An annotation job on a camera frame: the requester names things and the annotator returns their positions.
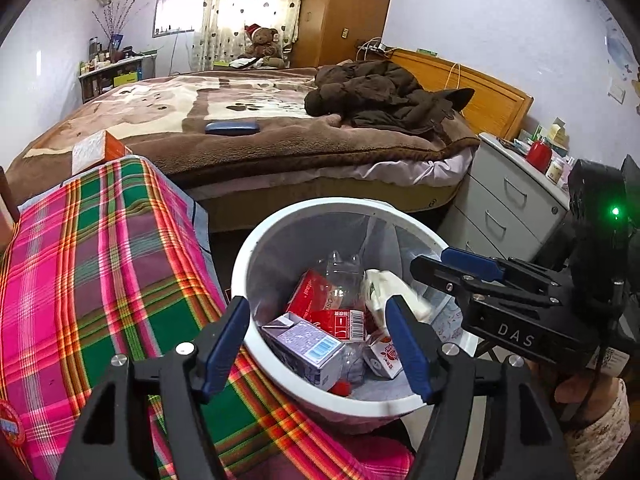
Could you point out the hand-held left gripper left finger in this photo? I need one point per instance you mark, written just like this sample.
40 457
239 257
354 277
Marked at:
222 350

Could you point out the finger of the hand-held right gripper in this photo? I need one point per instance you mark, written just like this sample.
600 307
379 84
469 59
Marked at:
440 275
475 262

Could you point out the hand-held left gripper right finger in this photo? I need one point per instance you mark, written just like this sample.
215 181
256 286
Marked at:
407 355

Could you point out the white carton with red print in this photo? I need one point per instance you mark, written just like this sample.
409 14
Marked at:
385 357

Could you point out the white tissue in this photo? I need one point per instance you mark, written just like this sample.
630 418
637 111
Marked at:
395 295

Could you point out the white trash bin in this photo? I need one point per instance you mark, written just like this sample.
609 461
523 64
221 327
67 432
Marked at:
245 280

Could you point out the purple milk carton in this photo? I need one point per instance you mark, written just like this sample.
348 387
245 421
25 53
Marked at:
300 345

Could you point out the clear plastic bottle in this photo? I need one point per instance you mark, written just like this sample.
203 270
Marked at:
342 280

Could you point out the red drink carton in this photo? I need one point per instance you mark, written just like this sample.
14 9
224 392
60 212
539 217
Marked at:
320 305

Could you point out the person's right hand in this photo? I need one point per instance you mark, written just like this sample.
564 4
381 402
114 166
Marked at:
575 391

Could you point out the white nightstand with drawers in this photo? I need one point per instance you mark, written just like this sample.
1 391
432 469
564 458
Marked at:
510 200

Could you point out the small glass jar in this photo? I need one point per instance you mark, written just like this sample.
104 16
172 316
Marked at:
554 171

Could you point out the pale pink bed sheet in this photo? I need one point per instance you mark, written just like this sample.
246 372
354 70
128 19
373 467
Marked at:
400 172

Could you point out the red cup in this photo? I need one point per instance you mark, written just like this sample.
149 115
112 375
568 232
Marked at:
539 155

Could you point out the pale yellow box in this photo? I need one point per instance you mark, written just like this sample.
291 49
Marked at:
557 134

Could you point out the clear bin liner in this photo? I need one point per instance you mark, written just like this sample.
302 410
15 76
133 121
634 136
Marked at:
300 240

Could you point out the plaid tablecloth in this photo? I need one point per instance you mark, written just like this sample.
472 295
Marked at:
100 270

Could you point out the wooden headboard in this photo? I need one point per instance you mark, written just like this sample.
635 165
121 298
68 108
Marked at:
490 95

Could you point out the brown jacket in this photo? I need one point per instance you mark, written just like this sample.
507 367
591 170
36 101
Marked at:
380 95

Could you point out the bed with brown blanket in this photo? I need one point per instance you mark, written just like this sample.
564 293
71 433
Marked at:
280 155

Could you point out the dark blue case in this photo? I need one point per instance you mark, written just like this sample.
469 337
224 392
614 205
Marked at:
232 128

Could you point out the red round lid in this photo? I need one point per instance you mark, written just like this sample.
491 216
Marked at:
10 422

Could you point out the orange tissue box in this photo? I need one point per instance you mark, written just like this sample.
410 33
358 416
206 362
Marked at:
95 152

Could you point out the power strip with plugs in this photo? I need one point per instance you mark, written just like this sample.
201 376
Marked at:
372 47

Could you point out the wooden wardrobe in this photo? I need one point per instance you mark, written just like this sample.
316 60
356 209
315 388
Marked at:
340 10

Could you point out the brown teddy bear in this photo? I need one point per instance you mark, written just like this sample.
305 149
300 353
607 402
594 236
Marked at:
262 45

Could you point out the shelf with bottles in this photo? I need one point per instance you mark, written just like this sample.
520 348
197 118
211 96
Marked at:
110 80

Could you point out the patterned curtain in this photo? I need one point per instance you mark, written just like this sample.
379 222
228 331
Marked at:
250 10

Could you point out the white framed window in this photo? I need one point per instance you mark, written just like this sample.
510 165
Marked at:
175 12

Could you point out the dry branches in vase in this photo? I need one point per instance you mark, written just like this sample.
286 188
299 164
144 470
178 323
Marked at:
117 20

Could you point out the white wall switch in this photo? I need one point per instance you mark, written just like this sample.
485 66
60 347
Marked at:
616 92

